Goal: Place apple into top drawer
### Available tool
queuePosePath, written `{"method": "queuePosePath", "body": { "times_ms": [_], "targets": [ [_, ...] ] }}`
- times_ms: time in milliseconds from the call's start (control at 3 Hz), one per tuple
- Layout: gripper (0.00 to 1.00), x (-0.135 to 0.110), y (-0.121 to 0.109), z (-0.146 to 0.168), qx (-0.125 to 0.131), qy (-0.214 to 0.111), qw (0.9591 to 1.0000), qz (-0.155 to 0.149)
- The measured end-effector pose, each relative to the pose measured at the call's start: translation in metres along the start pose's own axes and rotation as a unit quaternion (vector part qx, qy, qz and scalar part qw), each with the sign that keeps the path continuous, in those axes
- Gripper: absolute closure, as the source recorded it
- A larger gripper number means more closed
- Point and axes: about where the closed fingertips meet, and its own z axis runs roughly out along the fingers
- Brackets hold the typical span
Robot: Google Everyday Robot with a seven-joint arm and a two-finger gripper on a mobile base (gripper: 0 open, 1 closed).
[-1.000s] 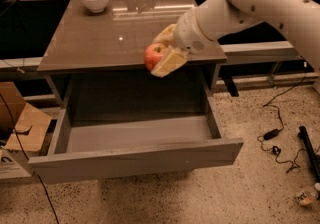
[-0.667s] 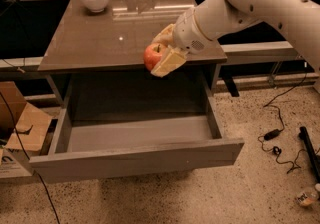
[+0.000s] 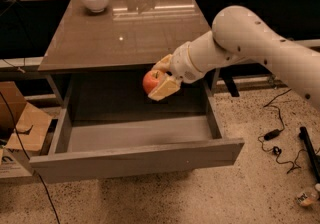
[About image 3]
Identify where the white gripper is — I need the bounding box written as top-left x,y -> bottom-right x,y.
148,42 -> 204,101

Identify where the red apple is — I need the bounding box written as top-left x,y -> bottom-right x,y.
142,70 -> 164,94

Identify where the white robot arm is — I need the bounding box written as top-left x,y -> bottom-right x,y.
148,6 -> 320,109

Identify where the grey cabinet with glossy top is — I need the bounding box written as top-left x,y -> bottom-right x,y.
37,0 -> 229,109

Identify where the open grey top drawer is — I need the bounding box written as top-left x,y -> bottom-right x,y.
30,70 -> 244,183

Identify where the black bar on floor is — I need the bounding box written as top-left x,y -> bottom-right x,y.
299,126 -> 320,183

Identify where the brown cardboard box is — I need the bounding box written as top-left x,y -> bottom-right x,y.
0,81 -> 52,179

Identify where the small plastic bottle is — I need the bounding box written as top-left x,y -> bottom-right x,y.
296,183 -> 320,207

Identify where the black power adapter with cable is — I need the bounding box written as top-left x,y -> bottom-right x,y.
257,89 -> 300,174

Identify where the black cable at left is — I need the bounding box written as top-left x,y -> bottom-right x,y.
0,91 -> 62,224

